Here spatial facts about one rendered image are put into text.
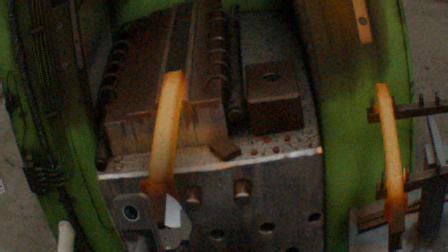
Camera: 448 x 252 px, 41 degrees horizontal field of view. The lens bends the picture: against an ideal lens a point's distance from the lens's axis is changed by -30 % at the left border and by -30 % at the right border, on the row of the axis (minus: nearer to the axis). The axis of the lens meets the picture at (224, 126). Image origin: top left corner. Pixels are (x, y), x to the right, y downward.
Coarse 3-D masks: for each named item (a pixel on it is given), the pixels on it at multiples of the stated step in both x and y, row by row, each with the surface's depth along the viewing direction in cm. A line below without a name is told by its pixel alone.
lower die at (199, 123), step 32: (192, 0) 158; (160, 32) 149; (192, 32) 143; (128, 64) 142; (160, 64) 135; (192, 64) 134; (128, 96) 132; (160, 96) 126; (192, 96) 125; (224, 96) 130; (128, 128) 126; (192, 128) 126; (224, 128) 126
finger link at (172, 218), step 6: (168, 198) 98; (168, 204) 97; (174, 204) 97; (168, 210) 96; (174, 210) 96; (168, 216) 95; (174, 216) 94; (168, 222) 93; (174, 222) 93; (180, 222) 93
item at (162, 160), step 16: (176, 80) 127; (176, 96) 122; (160, 112) 118; (176, 112) 118; (160, 128) 114; (176, 128) 116; (160, 144) 110; (176, 144) 113; (160, 160) 106; (160, 176) 103; (144, 192) 101; (160, 192) 98; (176, 192) 101; (160, 208) 95; (160, 224) 93
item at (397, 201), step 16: (384, 96) 120; (384, 112) 116; (384, 128) 113; (384, 144) 111; (400, 176) 101; (400, 192) 98; (384, 208) 97; (400, 208) 93; (400, 224) 90; (400, 240) 92
